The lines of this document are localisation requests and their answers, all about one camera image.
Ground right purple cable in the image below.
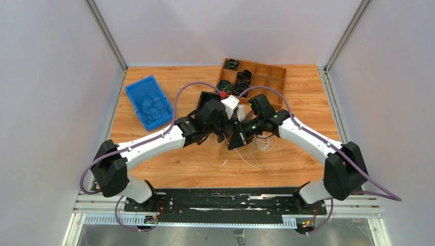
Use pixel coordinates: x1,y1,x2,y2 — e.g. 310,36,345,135
236,85,402,236

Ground white thin wire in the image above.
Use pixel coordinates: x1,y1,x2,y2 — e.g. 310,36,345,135
221,132,283,169

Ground thin wires in blue bin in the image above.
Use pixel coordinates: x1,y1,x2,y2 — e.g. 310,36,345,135
135,95,171,121

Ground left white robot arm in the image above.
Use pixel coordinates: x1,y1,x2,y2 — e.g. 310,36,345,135
91,96,240,212

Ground black cable spool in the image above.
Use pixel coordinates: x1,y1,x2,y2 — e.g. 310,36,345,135
218,117,238,143

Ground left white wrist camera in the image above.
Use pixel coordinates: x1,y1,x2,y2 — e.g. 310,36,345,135
220,95,240,119

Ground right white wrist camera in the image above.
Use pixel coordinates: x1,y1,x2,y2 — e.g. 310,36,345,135
236,105,246,122

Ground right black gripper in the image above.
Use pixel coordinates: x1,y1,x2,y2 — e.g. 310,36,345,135
228,116,264,150

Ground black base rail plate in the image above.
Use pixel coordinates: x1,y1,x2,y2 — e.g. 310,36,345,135
123,187,327,224

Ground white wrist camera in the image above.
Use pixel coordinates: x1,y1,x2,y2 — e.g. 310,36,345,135
236,105,246,122
220,95,240,119

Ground black plastic bin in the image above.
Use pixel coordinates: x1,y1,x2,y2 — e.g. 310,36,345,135
196,91,225,112

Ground blue plastic bin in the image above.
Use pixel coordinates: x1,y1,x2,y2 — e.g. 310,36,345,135
125,75,173,131

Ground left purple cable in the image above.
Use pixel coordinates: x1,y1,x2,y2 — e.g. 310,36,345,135
79,81,228,233

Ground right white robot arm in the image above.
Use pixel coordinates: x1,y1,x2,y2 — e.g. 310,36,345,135
221,94,368,214

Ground wooden compartment tray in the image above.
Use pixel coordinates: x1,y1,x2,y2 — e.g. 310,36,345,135
216,58,287,111

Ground purple cable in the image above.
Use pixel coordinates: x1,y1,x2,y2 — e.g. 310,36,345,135
236,85,402,236
79,81,228,233

